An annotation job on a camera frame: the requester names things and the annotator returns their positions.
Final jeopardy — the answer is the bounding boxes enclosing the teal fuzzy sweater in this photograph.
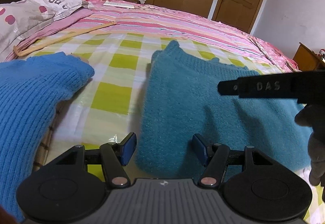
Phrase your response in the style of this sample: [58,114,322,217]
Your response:
[135,41,312,179]

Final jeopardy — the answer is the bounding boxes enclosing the right hand grey glove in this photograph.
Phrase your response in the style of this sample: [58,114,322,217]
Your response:
[295,104,324,186]

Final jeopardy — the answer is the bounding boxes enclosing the wooden side cabinet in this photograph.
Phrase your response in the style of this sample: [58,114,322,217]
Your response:
[293,43,324,71]

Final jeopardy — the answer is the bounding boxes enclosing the beige striped folded garment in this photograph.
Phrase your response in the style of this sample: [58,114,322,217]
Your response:
[32,102,64,172]

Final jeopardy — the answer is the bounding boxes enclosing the bright blue folded sweater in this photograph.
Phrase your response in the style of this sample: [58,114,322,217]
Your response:
[1,52,94,221]

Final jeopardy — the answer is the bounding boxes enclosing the pink striped bedspread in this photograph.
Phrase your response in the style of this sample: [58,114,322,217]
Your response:
[32,0,299,73]

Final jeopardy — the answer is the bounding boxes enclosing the grey pillow pink dots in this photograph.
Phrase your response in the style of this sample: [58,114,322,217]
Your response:
[1,0,88,62]

